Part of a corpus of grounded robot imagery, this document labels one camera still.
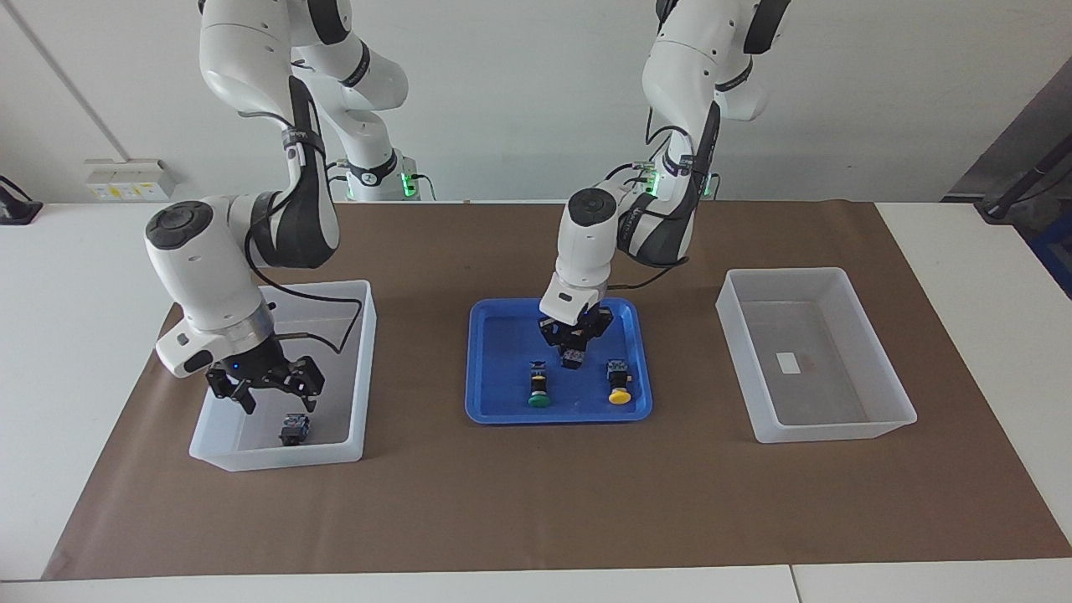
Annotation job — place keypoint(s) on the black desk device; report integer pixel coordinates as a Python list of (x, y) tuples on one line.
[(17, 209)]

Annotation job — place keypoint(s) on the white wall socket strip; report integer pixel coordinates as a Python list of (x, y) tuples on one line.
[(126, 180)]

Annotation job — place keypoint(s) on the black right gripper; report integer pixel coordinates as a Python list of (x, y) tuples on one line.
[(255, 368)]

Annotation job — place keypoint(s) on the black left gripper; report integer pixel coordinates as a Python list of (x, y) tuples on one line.
[(578, 329)]

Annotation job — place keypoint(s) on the blue crate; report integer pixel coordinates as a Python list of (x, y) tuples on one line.
[(1057, 251)]

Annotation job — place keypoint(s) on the yellow push button switch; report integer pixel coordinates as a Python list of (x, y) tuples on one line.
[(618, 377), (574, 360)]

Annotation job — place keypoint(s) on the green push button switch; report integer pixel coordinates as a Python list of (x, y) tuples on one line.
[(538, 385), (295, 430)]

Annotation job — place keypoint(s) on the translucent white plastic box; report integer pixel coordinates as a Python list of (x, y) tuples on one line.
[(829, 394), (251, 335)]

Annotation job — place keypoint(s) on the brown table mat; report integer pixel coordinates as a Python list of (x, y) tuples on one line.
[(536, 502)]

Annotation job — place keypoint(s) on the black stand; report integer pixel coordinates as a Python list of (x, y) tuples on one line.
[(1001, 205)]

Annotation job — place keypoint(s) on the blue plastic tray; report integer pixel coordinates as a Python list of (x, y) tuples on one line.
[(502, 368)]

